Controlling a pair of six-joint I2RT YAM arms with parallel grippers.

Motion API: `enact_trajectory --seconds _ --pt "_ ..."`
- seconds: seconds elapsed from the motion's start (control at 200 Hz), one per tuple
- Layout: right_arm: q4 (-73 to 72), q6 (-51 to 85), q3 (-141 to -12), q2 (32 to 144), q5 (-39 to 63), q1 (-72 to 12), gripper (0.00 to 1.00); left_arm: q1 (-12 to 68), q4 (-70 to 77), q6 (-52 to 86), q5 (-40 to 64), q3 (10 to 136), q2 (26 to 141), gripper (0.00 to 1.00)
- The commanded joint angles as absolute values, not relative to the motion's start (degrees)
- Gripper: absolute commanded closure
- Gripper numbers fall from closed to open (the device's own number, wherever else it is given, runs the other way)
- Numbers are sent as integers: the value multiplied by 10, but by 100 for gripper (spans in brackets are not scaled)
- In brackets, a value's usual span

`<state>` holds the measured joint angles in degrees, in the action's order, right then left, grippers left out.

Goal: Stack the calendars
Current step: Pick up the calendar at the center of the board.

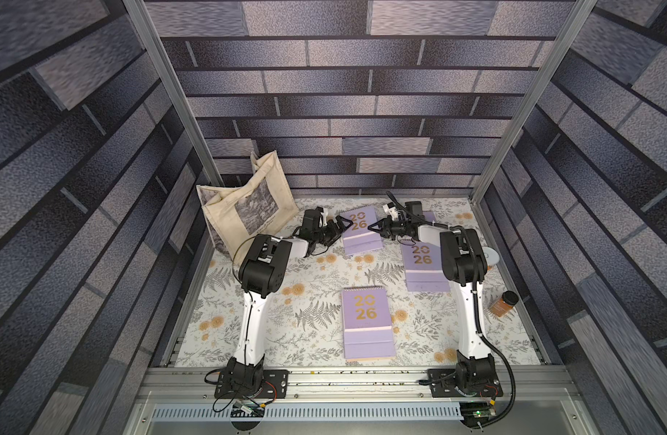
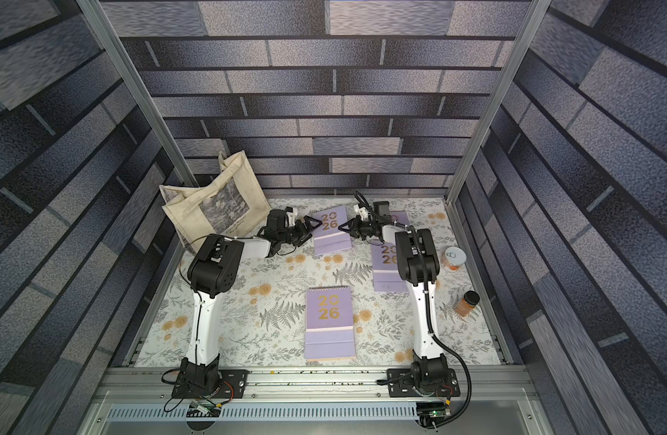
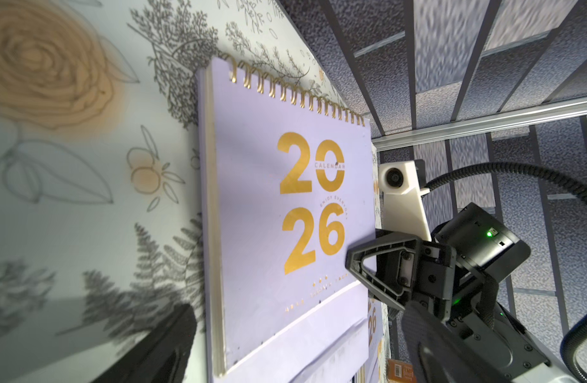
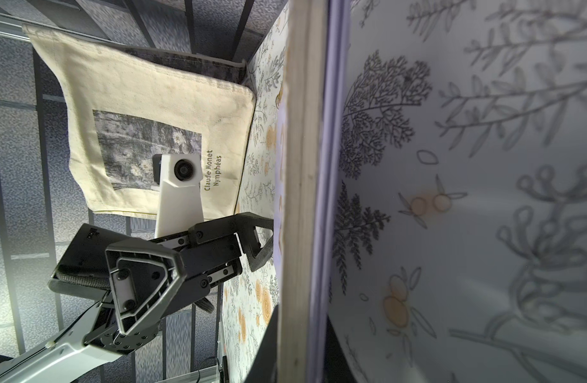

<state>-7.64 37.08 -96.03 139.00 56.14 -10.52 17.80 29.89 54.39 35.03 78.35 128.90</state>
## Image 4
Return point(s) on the purple calendar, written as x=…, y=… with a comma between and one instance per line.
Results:
x=310, y=117

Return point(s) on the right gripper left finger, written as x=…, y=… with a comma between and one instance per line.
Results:
x=265, y=366

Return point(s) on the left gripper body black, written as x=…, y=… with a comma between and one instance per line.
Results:
x=210, y=258

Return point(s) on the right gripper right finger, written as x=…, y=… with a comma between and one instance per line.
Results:
x=336, y=367

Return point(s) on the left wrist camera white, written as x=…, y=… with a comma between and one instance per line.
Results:
x=178, y=177

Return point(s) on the beige Monet tote bag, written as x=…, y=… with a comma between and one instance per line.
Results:
x=123, y=110

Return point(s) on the left aluminium frame post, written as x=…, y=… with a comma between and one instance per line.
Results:
x=13, y=27

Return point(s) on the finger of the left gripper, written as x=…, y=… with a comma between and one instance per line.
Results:
x=144, y=278
x=244, y=225

